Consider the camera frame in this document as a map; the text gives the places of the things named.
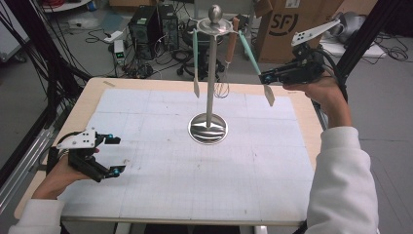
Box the person's right hand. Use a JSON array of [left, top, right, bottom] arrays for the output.
[[282, 76, 349, 113]]

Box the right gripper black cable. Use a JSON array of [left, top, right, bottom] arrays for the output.
[[319, 48, 350, 103]]

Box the white grid mat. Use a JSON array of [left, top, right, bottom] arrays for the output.
[[57, 88, 316, 223]]

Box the large brown cardboard box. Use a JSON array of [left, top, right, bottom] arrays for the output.
[[254, 0, 345, 66]]

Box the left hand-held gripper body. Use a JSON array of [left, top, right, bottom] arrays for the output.
[[56, 127, 110, 183]]

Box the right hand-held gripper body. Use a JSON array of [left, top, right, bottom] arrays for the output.
[[279, 19, 342, 86]]

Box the small device green display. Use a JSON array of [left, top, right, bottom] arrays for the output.
[[113, 39, 126, 66]]

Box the wooden spoon green handle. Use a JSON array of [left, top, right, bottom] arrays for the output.
[[192, 27, 202, 99]]

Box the black computer tower green label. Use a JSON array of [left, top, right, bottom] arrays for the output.
[[128, 5, 164, 61]]

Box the white power strip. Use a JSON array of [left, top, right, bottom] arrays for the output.
[[103, 29, 125, 44]]

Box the grey plastic device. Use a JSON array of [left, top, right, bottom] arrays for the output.
[[327, 11, 368, 43]]

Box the steel utensil stand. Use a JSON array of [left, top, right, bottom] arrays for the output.
[[188, 4, 240, 145]]

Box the wire whisk wooden handle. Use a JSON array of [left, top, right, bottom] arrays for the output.
[[212, 17, 242, 99]]

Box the black office stool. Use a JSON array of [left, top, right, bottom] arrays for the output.
[[176, 19, 227, 83]]

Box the wooden slotted spatula green handle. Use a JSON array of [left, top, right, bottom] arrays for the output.
[[238, 29, 277, 107]]

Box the person's left hand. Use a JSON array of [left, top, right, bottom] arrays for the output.
[[45, 158, 99, 200]]

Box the black metal frame with cables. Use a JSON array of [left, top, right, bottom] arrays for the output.
[[0, 0, 94, 131]]

